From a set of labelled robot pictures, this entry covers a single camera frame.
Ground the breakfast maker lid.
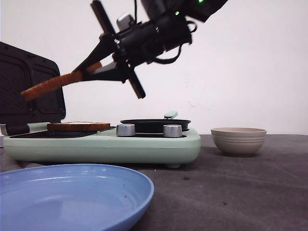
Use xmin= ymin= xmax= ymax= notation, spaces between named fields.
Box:
xmin=0 ymin=42 xmax=66 ymax=136

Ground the silver knob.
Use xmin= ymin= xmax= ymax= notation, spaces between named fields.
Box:
xmin=163 ymin=125 xmax=182 ymax=138
xmin=116 ymin=124 xmax=136 ymax=137

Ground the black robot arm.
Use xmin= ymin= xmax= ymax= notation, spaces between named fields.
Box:
xmin=73 ymin=0 xmax=226 ymax=98

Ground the beige ribbed bowl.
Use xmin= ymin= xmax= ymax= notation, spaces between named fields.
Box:
xmin=211 ymin=127 xmax=267 ymax=157

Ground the black frying pan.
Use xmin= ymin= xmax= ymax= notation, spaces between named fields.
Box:
xmin=120 ymin=111 xmax=191 ymax=133

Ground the left silver knob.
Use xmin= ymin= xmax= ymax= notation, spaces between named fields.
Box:
xmin=116 ymin=124 xmax=136 ymax=137

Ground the bread slice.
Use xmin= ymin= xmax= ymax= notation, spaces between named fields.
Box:
xmin=47 ymin=121 xmax=111 ymax=131
xmin=20 ymin=62 xmax=103 ymax=102

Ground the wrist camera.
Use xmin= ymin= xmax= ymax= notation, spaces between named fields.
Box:
xmin=116 ymin=13 xmax=134 ymax=31

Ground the right silver knob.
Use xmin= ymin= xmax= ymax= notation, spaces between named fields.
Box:
xmin=163 ymin=125 xmax=182 ymax=138

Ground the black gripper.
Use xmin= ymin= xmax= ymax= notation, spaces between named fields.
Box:
xmin=73 ymin=0 xmax=192 ymax=98

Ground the mint green breakfast maker base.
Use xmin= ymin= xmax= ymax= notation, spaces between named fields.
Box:
xmin=3 ymin=128 xmax=201 ymax=167

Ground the blue plate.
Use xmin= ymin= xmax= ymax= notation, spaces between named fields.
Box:
xmin=0 ymin=164 xmax=154 ymax=231

